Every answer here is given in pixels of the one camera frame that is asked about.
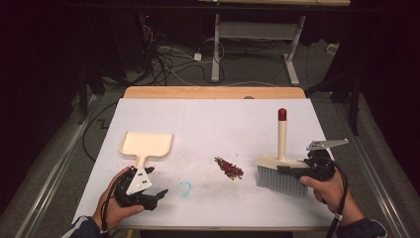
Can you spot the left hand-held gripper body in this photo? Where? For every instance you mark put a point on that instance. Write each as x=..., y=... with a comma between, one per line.
x=138, y=180

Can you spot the white metal frame desk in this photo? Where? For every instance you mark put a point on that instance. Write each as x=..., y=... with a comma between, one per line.
x=216, y=49

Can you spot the white floor box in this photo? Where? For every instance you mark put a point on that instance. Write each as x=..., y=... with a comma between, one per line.
x=332, y=48

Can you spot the grey table grommet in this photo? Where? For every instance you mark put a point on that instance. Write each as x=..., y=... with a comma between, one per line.
x=248, y=97

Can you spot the person's left hand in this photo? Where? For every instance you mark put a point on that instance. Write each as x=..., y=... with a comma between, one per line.
x=107, y=211

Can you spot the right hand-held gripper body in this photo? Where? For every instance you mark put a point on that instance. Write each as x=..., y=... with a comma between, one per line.
x=320, y=167

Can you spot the red beans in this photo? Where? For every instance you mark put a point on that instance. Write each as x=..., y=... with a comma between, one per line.
x=229, y=169

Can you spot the person's right hand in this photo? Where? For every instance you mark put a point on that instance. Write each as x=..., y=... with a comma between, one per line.
x=332, y=195

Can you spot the white power adapter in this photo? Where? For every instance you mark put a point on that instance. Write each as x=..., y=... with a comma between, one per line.
x=197, y=57

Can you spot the cream dustpan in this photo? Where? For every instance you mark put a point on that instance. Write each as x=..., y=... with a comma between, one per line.
x=145, y=143

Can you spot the wooden table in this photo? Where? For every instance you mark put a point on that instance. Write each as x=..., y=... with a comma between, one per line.
x=214, y=92

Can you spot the metal floor rail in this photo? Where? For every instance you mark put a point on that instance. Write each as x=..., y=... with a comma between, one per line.
x=373, y=177
x=54, y=172

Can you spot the white table mat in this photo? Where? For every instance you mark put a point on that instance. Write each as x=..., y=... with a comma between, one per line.
x=204, y=125

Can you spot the black metal stand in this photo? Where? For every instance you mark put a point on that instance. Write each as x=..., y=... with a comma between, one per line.
x=81, y=99
x=355, y=109

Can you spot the cream brush with red tip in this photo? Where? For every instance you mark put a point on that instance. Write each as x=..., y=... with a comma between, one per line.
x=281, y=139

